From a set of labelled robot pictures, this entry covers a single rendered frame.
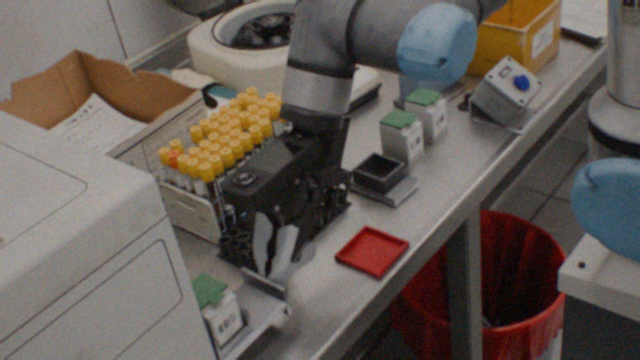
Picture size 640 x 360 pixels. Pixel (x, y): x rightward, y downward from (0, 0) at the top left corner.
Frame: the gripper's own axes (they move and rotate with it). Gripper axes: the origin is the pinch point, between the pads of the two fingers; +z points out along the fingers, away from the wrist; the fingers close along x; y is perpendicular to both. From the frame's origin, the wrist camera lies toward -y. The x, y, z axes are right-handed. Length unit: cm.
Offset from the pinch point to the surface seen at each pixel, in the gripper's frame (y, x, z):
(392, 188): 23.1, 0.0, -9.4
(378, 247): 15.4, -4.3, -3.6
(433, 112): 32.7, 1.6, -19.6
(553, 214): 158, 21, 16
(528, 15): 60, 3, -36
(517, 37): 48, -1, -32
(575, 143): 190, 31, -3
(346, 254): 12.7, -1.5, -2.0
